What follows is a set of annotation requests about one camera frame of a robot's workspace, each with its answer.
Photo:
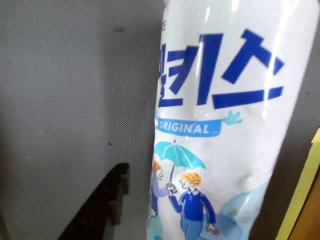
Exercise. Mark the yellow paper sheet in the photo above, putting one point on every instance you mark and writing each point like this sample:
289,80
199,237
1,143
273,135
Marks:
300,187

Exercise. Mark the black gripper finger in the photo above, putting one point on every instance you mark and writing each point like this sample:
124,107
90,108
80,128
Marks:
100,205

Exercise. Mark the brown cardboard box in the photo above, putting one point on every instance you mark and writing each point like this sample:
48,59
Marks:
315,212

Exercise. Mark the dark grey table mat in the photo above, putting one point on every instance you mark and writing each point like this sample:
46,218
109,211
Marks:
62,87

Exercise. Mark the white blue drink can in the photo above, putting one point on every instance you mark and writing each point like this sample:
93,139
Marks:
225,150

